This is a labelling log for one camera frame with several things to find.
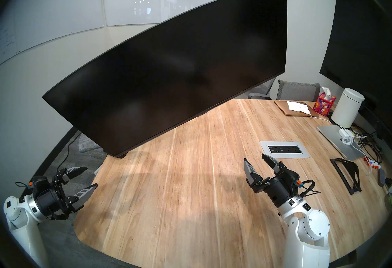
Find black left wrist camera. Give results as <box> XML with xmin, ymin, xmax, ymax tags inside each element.
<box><xmin>29</xmin><ymin>176</ymin><xmax>51</xmax><ymax>193</ymax></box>

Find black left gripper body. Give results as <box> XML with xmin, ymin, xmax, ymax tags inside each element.
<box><xmin>34</xmin><ymin>182</ymin><xmax>81</xmax><ymax>220</ymax></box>

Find grey table power outlet box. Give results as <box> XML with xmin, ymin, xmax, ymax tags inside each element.
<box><xmin>260</xmin><ymin>141</ymin><xmax>310</xmax><ymax>158</ymax></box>

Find tangled black cables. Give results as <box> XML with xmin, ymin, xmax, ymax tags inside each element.
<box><xmin>352</xmin><ymin>124</ymin><xmax>383</xmax><ymax>164</ymax></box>

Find brown closed laptop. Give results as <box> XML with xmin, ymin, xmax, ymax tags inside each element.
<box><xmin>274</xmin><ymin>100</ymin><xmax>320</xmax><ymax>117</ymax></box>

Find white charger cable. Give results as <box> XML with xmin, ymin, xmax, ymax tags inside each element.
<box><xmin>345</xmin><ymin>137</ymin><xmax>374</xmax><ymax>176</ymax></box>

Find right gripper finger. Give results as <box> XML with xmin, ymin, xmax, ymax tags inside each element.
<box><xmin>262</xmin><ymin>154</ymin><xmax>287</xmax><ymax>175</ymax></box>
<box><xmin>243</xmin><ymin>158</ymin><xmax>264</xmax><ymax>193</ymax></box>

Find glass whiteboard with scribbles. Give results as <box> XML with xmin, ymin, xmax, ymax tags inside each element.
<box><xmin>0</xmin><ymin>0</ymin><xmax>104</xmax><ymax>66</ymax></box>

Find white paper napkin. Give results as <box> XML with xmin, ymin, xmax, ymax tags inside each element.
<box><xmin>287</xmin><ymin>101</ymin><xmax>311</xmax><ymax>115</ymax></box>

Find white power charger brick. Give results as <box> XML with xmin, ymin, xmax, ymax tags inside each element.
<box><xmin>338</xmin><ymin>129</ymin><xmax>354</xmax><ymax>144</ymax></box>

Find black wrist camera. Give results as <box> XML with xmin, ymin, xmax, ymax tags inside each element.
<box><xmin>29</xmin><ymin>176</ymin><xmax>51</xmax><ymax>193</ymax></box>
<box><xmin>280</xmin><ymin>169</ymin><xmax>303</xmax><ymax>187</ymax></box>

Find large black wall television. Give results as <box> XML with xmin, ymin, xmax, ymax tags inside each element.
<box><xmin>319</xmin><ymin>0</ymin><xmax>392</xmax><ymax>118</ymax></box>

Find silver closed laptop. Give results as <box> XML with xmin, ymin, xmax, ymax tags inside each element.
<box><xmin>316</xmin><ymin>125</ymin><xmax>368</xmax><ymax>161</ymax></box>

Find curved black computer monitor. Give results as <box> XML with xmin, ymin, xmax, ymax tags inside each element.
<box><xmin>42</xmin><ymin>0</ymin><xmax>288</xmax><ymax>158</ymax></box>

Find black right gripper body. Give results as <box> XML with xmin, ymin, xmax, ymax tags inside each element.
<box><xmin>259</xmin><ymin>176</ymin><xmax>300</xmax><ymax>209</ymax></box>

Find black folding laptop stand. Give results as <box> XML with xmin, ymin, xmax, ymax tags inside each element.
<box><xmin>330</xmin><ymin>158</ymin><xmax>362</xmax><ymax>195</ymax></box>

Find grey mesh office chair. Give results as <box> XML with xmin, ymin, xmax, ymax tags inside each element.
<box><xmin>78</xmin><ymin>133</ymin><xmax>103</xmax><ymax>153</ymax></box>
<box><xmin>277</xmin><ymin>79</ymin><xmax>321</xmax><ymax>102</ymax></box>
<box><xmin>247</xmin><ymin>78</ymin><xmax>276</xmax><ymax>100</ymax></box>

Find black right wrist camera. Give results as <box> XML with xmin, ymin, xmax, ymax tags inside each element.
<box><xmin>280</xmin><ymin>169</ymin><xmax>303</xmax><ymax>187</ymax></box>

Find black floor cable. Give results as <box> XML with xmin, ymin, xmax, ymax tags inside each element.
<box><xmin>55</xmin><ymin>134</ymin><xmax>80</xmax><ymax>173</ymax></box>

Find black right camera cable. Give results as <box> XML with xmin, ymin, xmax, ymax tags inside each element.
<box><xmin>299</xmin><ymin>180</ymin><xmax>321</xmax><ymax>199</ymax></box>

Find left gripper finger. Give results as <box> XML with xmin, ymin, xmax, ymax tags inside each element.
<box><xmin>55</xmin><ymin>166</ymin><xmax>88</xmax><ymax>184</ymax></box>
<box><xmin>66</xmin><ymin>183</ymin><xmax>99</xmax><ymax>213</ymax></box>

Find colourful floral tissue box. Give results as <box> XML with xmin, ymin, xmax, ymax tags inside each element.
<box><xmin>312</xmin><ymin>87</ymin><xmax>336</xmax><ymax>117</ymax></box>

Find white cylindrical canister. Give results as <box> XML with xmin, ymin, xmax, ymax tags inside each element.
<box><xmin>331</xmin><ymin>88</ymin><xmax>365</xmax><ymax>128</ymax></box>

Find black left gripper cable loop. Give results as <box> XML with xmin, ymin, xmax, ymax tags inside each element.
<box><xmin>47</xmin><ymin>211</ymin><xmax>71</xmax><ymax>221</ymax></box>

